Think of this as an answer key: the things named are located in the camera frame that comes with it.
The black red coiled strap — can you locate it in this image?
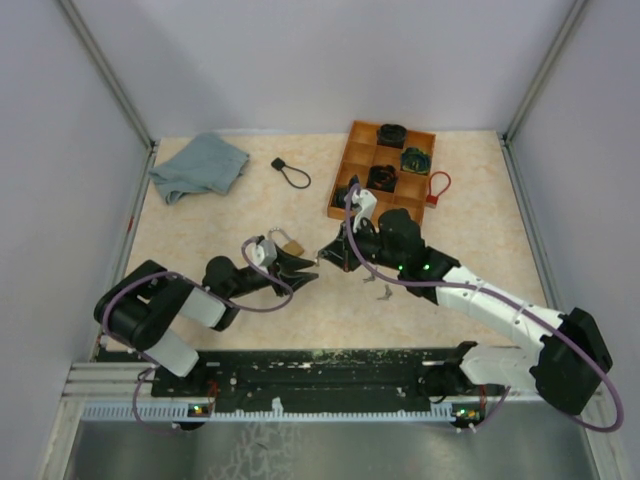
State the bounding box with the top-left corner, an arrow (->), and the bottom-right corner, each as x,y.
367,164 -> 400,192

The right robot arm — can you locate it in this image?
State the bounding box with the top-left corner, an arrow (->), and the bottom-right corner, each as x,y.
319,209 -> 613,415

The wooden compartment tray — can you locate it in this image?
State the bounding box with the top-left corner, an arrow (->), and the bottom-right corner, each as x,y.
326,120 -> 436,224

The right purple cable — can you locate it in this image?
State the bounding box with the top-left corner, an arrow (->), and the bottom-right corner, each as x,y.
344,184 -> 625,434

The black cable lock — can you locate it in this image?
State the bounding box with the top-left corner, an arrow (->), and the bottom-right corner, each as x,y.
270,157 -> 312,190

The green yellow coiled strap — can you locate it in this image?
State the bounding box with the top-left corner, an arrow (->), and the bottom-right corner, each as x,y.
400,146 -> 432,175

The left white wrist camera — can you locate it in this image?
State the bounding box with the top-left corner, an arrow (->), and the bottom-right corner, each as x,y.
250,237 -> 278,270

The blue folded cloth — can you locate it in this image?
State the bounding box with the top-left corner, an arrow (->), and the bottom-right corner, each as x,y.
149,133 -> 250,205

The brass padlock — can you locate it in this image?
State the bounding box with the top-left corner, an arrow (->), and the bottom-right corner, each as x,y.
267,227 -> 305,257

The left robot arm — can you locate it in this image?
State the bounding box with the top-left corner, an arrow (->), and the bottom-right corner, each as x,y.
94,248 -> 319,397

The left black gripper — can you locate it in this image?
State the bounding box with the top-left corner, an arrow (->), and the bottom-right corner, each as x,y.
227,245 -> 319,299

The dark crumpled strap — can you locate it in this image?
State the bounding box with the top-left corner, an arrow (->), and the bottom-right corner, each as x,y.
334,173 -> 365,209

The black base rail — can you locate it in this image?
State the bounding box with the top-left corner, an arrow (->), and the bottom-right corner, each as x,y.
151,341 -> 502,398

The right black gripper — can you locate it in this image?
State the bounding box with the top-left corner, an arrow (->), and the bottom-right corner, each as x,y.
318,215 -> 405,274

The red cable lock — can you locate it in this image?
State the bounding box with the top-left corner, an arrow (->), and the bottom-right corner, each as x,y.
425,171 -> 452,208

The white toothed cable duct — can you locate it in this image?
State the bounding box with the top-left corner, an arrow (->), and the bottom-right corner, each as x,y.
81,396 -> 485,424

